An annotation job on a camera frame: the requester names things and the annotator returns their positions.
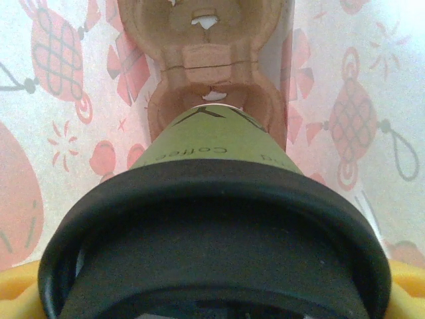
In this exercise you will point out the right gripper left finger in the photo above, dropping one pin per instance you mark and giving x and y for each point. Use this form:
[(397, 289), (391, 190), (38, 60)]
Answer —
[(20, 292)]

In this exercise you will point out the black plastic cup lid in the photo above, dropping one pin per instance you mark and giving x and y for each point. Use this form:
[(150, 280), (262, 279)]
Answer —
[(212, 216)]

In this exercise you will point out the brown pulp cup carrier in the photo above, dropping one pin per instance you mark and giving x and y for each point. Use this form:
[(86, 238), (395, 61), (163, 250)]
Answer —
[(206, 60)]

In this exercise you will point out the white red-printed paper bag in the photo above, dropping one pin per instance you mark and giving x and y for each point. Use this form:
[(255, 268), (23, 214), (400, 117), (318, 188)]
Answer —
[(50, 149)]

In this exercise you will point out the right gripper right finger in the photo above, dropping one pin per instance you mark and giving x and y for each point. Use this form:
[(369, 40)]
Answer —
[(410, 292)]

